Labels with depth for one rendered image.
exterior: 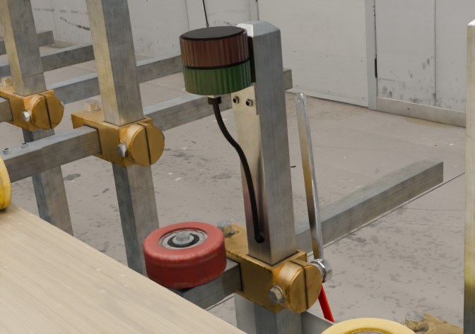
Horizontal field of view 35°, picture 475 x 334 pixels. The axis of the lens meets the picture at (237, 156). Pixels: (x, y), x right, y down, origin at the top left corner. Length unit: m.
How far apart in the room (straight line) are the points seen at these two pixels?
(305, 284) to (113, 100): 0.32
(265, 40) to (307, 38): 3.73
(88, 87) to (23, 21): 0.17
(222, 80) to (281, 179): 0.13
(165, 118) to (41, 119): 0.20
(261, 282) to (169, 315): 0.16
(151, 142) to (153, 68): 0.39
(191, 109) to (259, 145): 0.32
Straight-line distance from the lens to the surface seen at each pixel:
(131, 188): 0.93
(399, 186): 0.95
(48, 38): 1.73
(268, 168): 0.71
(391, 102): 4.09
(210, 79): 0.64
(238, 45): 0.64
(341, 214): 0.88
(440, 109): 3.91
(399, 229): 2.79
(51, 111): 1.11
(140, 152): 0.89
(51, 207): 1.17
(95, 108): 0.98
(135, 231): 0.95
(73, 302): 0.67
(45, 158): 0.91
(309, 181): 0.78
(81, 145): 0.93
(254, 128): 0.70
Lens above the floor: 1.23
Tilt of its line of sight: 20 degrees down
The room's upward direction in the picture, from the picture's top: 6 degrees counter-clockwise
